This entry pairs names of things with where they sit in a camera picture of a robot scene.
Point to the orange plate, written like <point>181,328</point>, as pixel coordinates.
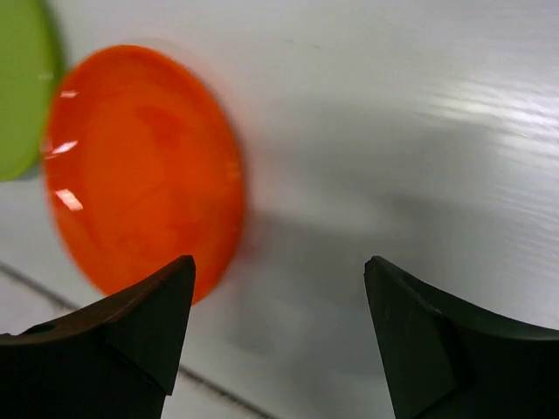
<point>142,166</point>

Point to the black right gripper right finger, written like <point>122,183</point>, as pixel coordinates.
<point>444,357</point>

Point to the green plate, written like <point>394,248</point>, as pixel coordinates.
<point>32,62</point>

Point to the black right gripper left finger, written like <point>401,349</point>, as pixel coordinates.
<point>117,358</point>

